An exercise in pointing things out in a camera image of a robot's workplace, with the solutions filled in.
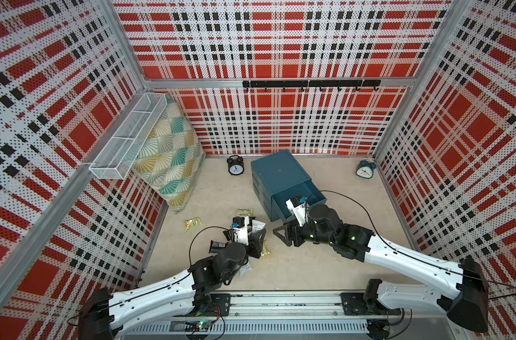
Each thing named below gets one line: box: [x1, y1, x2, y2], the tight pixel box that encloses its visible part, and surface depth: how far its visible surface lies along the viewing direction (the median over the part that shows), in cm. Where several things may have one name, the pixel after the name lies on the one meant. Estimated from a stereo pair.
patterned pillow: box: [131, 94, 206, 214], surface depth 90 cm
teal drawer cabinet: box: [250, 149, 327, 223], surface depth 86 cm
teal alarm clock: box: [355, 159, 377, 180], surface depth 110 cm
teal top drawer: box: [270, 179, 327, 222], surface depth 81 cm
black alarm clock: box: [226, 155, 245, 176], surface depth 111 cm
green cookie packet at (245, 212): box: [236, 208, 254, 217], surface depth 98 cm
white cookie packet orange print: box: [251, 219, 266, 234], surface depth 75 cm
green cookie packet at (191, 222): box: [183, 216, 203, 232], surface depth 94 cm
